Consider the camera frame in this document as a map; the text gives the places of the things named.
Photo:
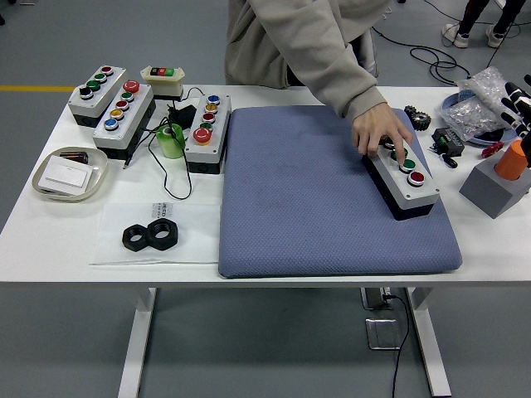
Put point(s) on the small red plastic part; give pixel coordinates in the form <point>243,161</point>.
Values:
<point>493,149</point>

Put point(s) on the white wall switch plate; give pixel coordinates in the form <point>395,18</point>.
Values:
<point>66,173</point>

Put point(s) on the metal floor outlet plate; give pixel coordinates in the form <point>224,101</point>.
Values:
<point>382,333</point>

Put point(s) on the bubble wrap bag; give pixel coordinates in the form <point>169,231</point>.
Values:
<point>485,87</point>

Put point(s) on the black power adapter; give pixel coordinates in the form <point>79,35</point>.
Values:
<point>186,114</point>

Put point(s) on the pale blue plate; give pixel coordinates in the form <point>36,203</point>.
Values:
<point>495,139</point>

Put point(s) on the clear bag of metal parts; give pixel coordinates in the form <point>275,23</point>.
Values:
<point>473,118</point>

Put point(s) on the person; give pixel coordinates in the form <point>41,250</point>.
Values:
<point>462,37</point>
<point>257,45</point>

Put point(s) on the cream switch box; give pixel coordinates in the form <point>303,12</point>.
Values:
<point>166,85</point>

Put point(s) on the black toothed gear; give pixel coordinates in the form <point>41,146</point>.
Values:
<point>419,118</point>

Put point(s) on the person's right forearm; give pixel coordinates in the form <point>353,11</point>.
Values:
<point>340,70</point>

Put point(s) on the clear printed plastic bag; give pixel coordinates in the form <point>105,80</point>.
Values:
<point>195,236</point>

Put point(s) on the orange cylinder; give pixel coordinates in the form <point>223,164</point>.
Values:
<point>511,161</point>

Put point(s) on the green tape roll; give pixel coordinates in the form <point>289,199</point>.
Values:
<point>171,143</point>

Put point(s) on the white table leg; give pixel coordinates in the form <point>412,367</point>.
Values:
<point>139,340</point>
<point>431,348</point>

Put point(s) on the four-button control box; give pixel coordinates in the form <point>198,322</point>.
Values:
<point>108,89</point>
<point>415,195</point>

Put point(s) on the dark small cartridge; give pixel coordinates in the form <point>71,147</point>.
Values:
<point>74,156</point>

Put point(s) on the black electronic module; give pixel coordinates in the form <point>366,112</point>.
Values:
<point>447,142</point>

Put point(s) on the five-button box, red mushroom button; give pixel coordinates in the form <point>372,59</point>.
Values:
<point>133,120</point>
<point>203,153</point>

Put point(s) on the blue-grey textured mat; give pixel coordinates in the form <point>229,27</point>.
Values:
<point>290,186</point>

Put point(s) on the person's right hand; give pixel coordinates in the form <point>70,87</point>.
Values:
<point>379,124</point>

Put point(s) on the small black plug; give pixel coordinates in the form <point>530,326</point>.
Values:
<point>450,161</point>

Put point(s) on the grey block holder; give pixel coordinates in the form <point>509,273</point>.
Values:
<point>489,195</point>

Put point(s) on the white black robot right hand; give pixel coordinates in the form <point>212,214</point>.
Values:
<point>523,108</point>

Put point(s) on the large black hex nut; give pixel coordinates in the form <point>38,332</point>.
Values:
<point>129,240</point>
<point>171,240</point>

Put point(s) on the white rounded dish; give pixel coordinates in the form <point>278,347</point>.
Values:
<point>97,161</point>

